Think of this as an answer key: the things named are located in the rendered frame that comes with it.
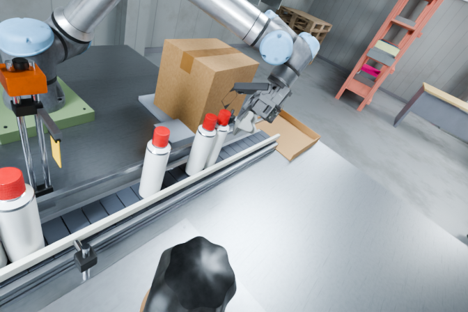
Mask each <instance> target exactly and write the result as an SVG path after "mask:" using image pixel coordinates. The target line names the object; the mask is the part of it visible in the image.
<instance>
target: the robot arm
mask: <svg viewBox="0 0 468 312"><path fill-rule="evenodd" d="M120 1H121V0H71V1H70V3H69V4H68V5H67V6H66V7H58V8H56V9H55V10H54V11H53V13H52V14H51V15H50V16H49V17H48V19H46V20H45V21H44V22H41V21H40V20H36V19H31V18H24V19H20V18H12V19H7V20H5V21H3V22H1V23H0V52H1V57H2V61H3V63H5V60H12V59H13V58H16V57H21V58H24V59H26V60H28V59H31V60H34V61H35V63H36V64H37V66H38V67H39V68H40V69H41V70H42V72H43V73H44V74H45V76H46V80H47V93H41V94H39V98H40V101H41V102H42V103H43V107H44V108H45V110H46V111H47V113H49V114H50V113H53V112H55V111H58V110H59V109H61V108H63V106H64V105H65V93H64V92H63V89H62V88H61V86H60V84H59V82H58V80H57V76H56V65H58V64H59V63H62V62H64V61H66V60H68V59H70V58H72V57H74V56H77V55H80V54H83V53H84V52H85V51H86V50H87V49H88V48H89V47H90V46H91V43H92V39H93V38H94V31H93V30H94V28H95V27H96V26H97V25H98V24H99V23H100V22H101V21H102V20H103V19H104V18H105V17H106V16H107V15H108V14H109V13H110V12H111V11H112V10H113V8H114V7H115V6H116V5H117V4H118V3H119V2H120ZM188 1H190V2H191V3H192V4H194V5H195V6H196V7H198V8H199V9H201V10H202V11H203V12H204V13H206V14H207V15H209V16H210V17H211V18H212V19H214V20H216V21H217V22H218V23H220V24H221V25H222V26H224V27H225V28H227V29H228V30H229V31H231V32H232V33H234V34H235V35H236V36H237V37H239V38H240V39H242V40H243V41H245V42H246V43H247V44H248V45H250V46H252V47H253V48H254V49H255V50H257V51H258V52H260V55H261V56H262V58H263V60H264V61H265V62H266V63H268V64H270V65H275V67H274V69H273V70H272V71H271V73H270V75H269V77H268V78H267V80H268V81H269V82H270V83H271V84H269V83H251V82H235V83H234V88H233V89H234V90H235V91H236V92H237V93H238V94H249V95H252V96H251V97H250V98H249V99H248V100H247V102H246V103H245V104H244V105H243V107H242V108H241V110H240V112H239V114H238V116H237V119H236V121H235V124H234V127H233V135H234V136H235V135H236V134H238V133H239V132H240V131H241V130H244V131H245V132H248V133H250V134H255V133H256V130H257V129H256V126H255V122H256V121H257V119H258V117H257V114H258V115H259V116H260V117H261V118H262V119H263V120H265V121H267V122H268V123H271V124H272V122H273V121H274V119H275V118H276V117H277V116H278V115H279V113H280V112H281V110H282V109H281V105H282V104H283V102H284V101H285V100H286V98H287V97H288V96H289V97H290V96H291V95H292V94H293V93H292V92H291V90H290V89H289V88H290V87H291V86H292V85H293V84H294V83H295V81H296V80H297V78H298V77H299V76H300V75H301V73H302V72H303V71H304V69H305V68H306V67H307V65H308V64H309V63H310V62H311V61H312V60H313V58H314V56H315V55H316V54H317V52H318V50H319V48H320V44H319V42H318V41H317V39H316V38H315V37H313V36H312V35H311V34H309V33H306V32H303V33H300V34H299V35H297V34H296V33H295V32H294V31H293V30H292V29H291V28H290V27H289V26H288V25H287V24H286V23H285V22H284V21H283V20H282V19H281V18H280V17H279V16H278V15H276V14H275V13H274V12H273V11H271V10H267V11H266V12H265V13H262V12H261V11H260V10H259V9H257V8H256V7H255V6H253V5H252V4H251V3H249V2H248V1H247V0H188ZM282 108H283V107H282Z"/></svg>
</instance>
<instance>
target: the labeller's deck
mask: <svg viewBox="0 0 468 312"><path fill-rule="evenodd" d="M196 236H201V235H200V233H199V232H198V231H197V230H196V229H195V228H194V227H193V226H192V224H191V223H190V222H189V221H188V219H187V218H184V219H183V220H181V221H179V222H178V223H176V224H175V225H173V226H172V227H170V228H168V229H167V230H165V231H164V232H162V233H160V234H159V235H158V236H156V237H154V238H153V239H151V240H150V241H148V242H146V243H145V244H143V245H142V246H140V247H139V248H137V249H135V250H134V251H132V252H131V253H129V254H128V255H126V256H124V257H123V258H121V259H120V260H118V261H116V262H115V263H114V264H112V265H110V266H108V267H107V268H106V269H104V270H102V271H101V272H99V273H98V274H96V275H95V276H93V277H91V278H90V279H89V280H87V281H85V282H83V283H82V284H81V285H79V286H77V287H76V288H74V289H73V290H71V291H70V292H68V293H66V294H64V295H63V296H62V297H60V298H58V299H57V300H55V301H54V302H52V303H51V304H49V305H47V306H46V307H45V308H43V309H41V310H39V311H38V312H139V309H140V307H141V303H142V301H143V299H144V297H145V295H146V293H147V292H148V290H149V289H150V287H151V285H152V282H153V278H154V275H155V272H156V269H157V266H158V263H159V260H160V257H161V255H162V253H163V251H165V250H166V249H168V248H170V247H173V246H175V245H177V244H181V243H185V242H186V241H188V240H189V239H192V238H193V237H196ZM235 279H236V284H237V291H236V294H235V295H234V297H233V298H232V300H231V301H230V302H229V303H228V304H227V307H226V310H225V312H266V311H265V310H264V308H263V307H262V306H261V305H260V304H259V303H258V302H257V301H256V299H255V298H254V297H253V296H252V294H251V293H250V292H249V291H248V290H247V289H246V288H245V287H244V285H243V284H242V283H241V282H240V280H239V279H238V278H237V277H236V276H235Z"/></svg>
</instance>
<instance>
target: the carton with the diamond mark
mask: <svg viewBox="0 0 468 312"><path fill-rule="evenodd" d="M258 66H259V62H257V61H255V60H253V59H252V58H250V57H248V56H246V55H245V54H243V53H242V52H240V51H238V50H237V49H235V48H233V47H231V46H229V45H227V44H226V43H224V42H222V41H220V40H219V39H217V38H196V39H165V40H164V46H163V51H162V59H161V63H160V67H159V75H158V79H157V87H156V91H155V99H154V103H153V104H154V105H155V106H157V107H158V108H160V109H161V110H162V111H163V112H164V113H166V114H167V115H168V116H170V117H171V118H172V119H174V120H175V119H179V120H180V121H181V122H182V123H184V124H185V125H186V126H187V127H188V128H189V129H190V130H191V131H192V132H193V133H194V134H196V132H197V129H198V126H199V125H202V124H203V121H204V119H205V115H206V114H214V115H216V116H217V117H218V115H219V112H220V110H221V109H226V110H228V111H230V112H231V109H234V110H235V111H234V113H233V115H234V116H235V117H236V116H238V114H239V112H240V109H241V107H242V104H243V102H244V99H245V97H246V95H247V94H238V93H237V92H236V91H235V90H234V89H233V88H234V83H235V82H252V80H253V78H254V75H255V73H256V71H257V68H258Z"/></svg>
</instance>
